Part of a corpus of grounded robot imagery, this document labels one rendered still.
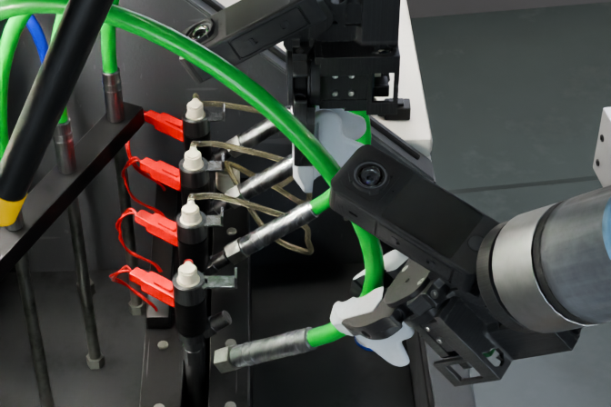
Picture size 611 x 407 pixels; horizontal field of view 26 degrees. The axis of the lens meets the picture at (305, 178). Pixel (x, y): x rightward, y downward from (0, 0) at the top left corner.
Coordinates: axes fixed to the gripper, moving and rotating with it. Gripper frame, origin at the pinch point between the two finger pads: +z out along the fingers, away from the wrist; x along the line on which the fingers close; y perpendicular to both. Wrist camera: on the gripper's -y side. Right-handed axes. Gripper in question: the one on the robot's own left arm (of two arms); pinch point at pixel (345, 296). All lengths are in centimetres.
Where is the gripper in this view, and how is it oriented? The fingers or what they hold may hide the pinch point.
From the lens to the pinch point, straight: 98.1
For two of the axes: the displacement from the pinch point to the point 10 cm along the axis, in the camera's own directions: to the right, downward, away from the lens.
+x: 5.4, -6.8, 4.9
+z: -4.8, 2.2, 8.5
